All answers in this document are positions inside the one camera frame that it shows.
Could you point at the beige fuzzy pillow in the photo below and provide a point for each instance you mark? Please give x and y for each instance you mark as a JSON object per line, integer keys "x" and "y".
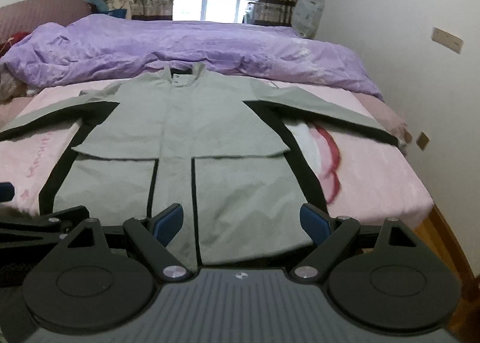
{"x": 11, "y": 87}

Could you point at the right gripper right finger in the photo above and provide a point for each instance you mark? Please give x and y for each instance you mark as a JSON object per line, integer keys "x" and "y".
{"x": 332, "y": 237}

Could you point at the beige wall socket plate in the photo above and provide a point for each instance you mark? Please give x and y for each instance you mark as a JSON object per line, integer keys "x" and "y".
{"x": 447, "y": 40}

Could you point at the red cloth at headboard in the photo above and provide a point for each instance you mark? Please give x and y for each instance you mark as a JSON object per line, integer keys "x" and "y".
{"x": 11, "y": 41}

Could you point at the purple duvet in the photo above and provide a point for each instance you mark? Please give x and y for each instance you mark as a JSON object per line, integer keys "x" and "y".
{"x": 100, "y": 47}

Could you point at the small brown wall socket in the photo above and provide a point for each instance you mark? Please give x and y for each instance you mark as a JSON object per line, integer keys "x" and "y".
{"x": 422, "y": 141}

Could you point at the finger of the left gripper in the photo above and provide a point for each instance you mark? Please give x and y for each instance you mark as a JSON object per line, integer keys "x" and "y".
{"x": 7, "y": 191}

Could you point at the pink princess blanket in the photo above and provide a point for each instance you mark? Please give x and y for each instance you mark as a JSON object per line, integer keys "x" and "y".
{"x": 364, "y": 178}

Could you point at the wooden bed frame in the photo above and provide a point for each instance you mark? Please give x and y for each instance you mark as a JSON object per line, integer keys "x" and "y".
{"x": 438, "y": 235}

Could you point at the grey and black coat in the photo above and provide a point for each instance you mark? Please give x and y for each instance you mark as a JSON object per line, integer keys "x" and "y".
{"x": 215, "y": 144}

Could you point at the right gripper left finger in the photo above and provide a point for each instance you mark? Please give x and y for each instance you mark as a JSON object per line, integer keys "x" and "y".
{"x": 147, "y": 241}

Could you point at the white patterned bag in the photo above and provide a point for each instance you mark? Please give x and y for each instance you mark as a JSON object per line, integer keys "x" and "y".
{"x": 306, "y": 17}

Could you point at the mauve quilted headboard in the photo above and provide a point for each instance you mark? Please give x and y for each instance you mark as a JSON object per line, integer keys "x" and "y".
{"x": 27, "y": 15}

